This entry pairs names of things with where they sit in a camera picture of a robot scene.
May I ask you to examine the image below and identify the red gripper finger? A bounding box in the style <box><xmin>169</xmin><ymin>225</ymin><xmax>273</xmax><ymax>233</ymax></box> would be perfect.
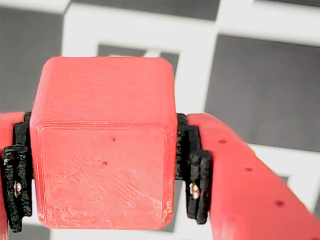
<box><xmin>0</xmin><ymin>111</ymin><xmax>35</xmax><ymax>240</ymax></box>
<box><xmin>174</xmin><ymin>112</ymin><xmax>320</xmax><ymax>240</ymax></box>

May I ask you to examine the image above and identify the red cube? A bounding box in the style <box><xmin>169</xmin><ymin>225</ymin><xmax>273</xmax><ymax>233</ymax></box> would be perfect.
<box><xmin>29</xmin><ymin>56</ymin><xmax>179</xmax><ymax>230</ymax></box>

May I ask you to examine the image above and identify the checkerboard marker mat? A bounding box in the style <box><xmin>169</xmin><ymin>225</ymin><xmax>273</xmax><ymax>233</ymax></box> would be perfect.
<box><xmin>0</xmin><ymin>0</ymin><xmax>320</xmax><ymax>240</ymax></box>

